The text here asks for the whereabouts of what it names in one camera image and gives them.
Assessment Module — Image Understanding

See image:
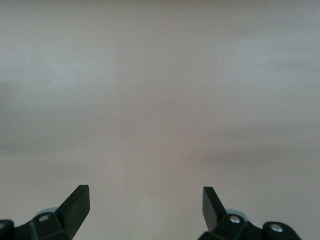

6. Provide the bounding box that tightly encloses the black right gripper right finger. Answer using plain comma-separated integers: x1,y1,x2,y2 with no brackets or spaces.
198,186,301,240

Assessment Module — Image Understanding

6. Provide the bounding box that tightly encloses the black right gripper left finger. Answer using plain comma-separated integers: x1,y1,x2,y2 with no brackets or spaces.
13,184,91,240

